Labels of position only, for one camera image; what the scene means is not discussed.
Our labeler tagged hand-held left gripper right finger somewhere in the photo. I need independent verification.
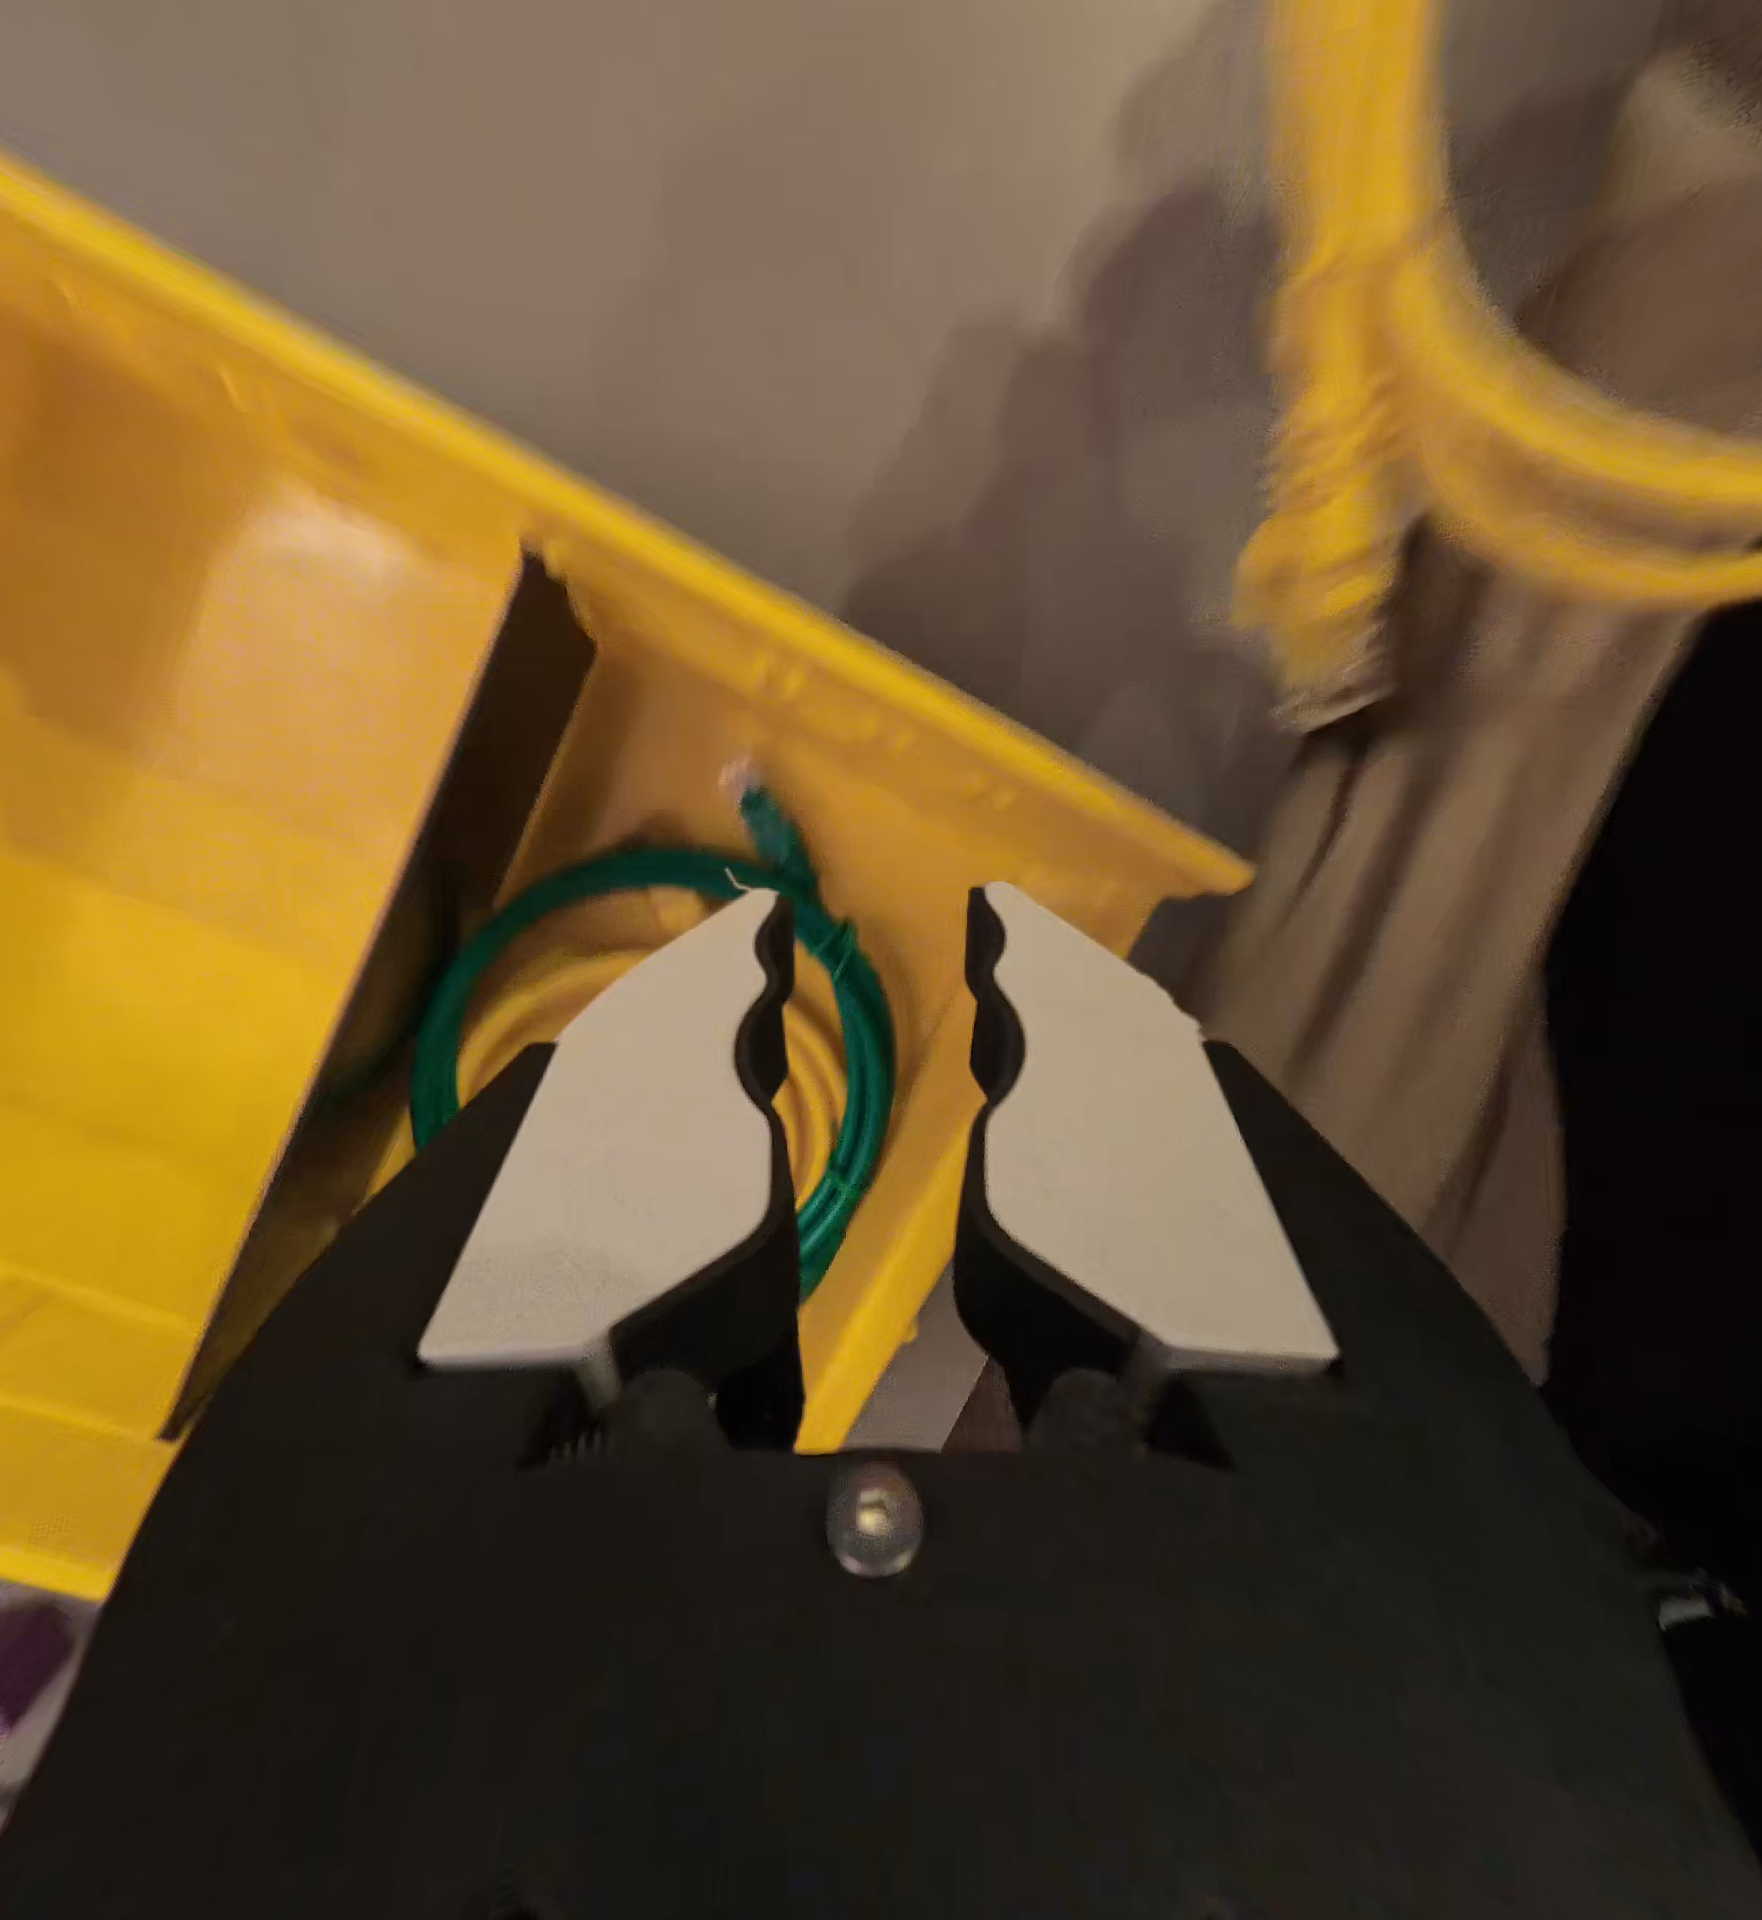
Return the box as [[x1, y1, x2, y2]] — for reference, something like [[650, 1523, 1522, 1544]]
[[953, 879, 1343, 1424]]

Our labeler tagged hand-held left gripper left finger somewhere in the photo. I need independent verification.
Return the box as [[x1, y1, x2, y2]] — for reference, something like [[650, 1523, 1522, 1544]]
[[415, 890, 807, 1448]]

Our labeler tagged green ethernet cable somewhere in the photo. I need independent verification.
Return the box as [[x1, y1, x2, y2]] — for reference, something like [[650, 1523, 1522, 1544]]
[[406, 786, 900, 1301]]

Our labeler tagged yellow plastic bin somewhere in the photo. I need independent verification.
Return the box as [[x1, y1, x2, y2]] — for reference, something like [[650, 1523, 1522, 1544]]
[[0, 113, 1258, 1600]]

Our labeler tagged yellow ethernet cable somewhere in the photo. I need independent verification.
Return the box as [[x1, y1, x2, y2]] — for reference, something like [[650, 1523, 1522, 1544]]
[[1229, 0, 1762, 680]]

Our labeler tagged beige cloth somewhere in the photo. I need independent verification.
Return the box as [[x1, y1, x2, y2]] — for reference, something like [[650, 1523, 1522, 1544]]
[[1134, 0, 1762, 1381]]

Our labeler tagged black bin divider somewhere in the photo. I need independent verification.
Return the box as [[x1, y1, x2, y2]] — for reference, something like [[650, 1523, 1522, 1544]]
[[162, 553, 601, 1442]]

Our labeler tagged dark cloth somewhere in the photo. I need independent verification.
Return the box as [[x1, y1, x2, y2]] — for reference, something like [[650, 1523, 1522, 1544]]
[[1544, 571, 1762, 1920]]

